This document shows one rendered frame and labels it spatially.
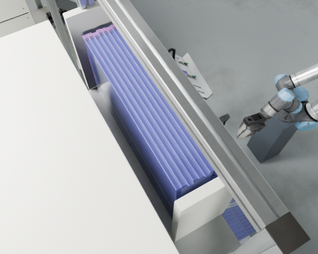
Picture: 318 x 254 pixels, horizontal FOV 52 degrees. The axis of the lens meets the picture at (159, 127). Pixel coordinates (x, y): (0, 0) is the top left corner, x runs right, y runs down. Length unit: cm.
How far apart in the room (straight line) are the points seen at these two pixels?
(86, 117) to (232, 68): 244
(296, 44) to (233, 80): 77
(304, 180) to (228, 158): 223
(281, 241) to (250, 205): 6
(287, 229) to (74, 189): 39
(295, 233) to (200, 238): 52
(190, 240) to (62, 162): 44
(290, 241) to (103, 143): 40
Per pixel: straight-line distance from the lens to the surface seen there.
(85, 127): 71
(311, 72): 187
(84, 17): 96
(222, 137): 48
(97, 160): 67
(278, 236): 45
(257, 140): 248
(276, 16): 362
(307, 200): 263
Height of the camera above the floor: 232
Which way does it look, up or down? 61 degrees down
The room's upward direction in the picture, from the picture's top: 1 degrees counter-clockwise
